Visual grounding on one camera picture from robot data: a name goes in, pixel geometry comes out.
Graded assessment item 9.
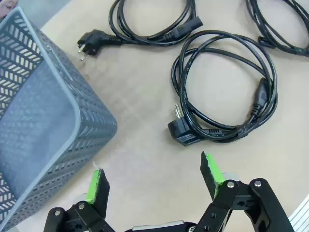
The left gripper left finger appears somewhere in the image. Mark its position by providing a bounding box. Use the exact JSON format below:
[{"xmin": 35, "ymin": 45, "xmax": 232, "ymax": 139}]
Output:
[{"xmin": 44, "ymin": 161, "xmax": 114, "ymax": 232}]

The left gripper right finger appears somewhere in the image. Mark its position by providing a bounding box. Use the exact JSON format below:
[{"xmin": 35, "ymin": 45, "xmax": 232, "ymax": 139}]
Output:
[{"xmin": 197, "ymin": 151, "xmax": 295, "ymax": 232}]

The black power cable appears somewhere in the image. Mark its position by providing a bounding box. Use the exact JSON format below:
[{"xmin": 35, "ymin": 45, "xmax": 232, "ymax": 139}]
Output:
[
  {"xmin": 77, "ymin": 0, "xmax": 204, "ymax": 61},
  {"xmin": 167, "ymin": 30, "xmax": 279, "ymax": 147}
]

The grey-blue plastic mesh basket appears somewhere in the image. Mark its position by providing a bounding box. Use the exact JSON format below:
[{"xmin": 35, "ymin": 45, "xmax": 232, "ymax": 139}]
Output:
[{"xmin": 0, "ymin": 6, "xmax": 118, "ymax": 232}]

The pink checked cloth pile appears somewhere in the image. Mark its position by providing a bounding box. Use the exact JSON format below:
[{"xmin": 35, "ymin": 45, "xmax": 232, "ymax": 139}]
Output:
[{"xmin": 0, "ymin": 0, "xmax": 18, "ymax": 18}]

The aluminium frame rail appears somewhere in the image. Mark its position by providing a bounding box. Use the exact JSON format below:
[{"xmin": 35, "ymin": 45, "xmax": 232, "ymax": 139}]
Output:
[{"xmin": 288, "ymin": 198, "xmax": 309, "ymax": 232}]

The thin black coiled cable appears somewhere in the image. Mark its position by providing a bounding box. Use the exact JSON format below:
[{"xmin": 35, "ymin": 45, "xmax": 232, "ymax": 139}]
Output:
[{"xmin": 246, "ymin": 0, "xmax": 309, "ymax": 58}]

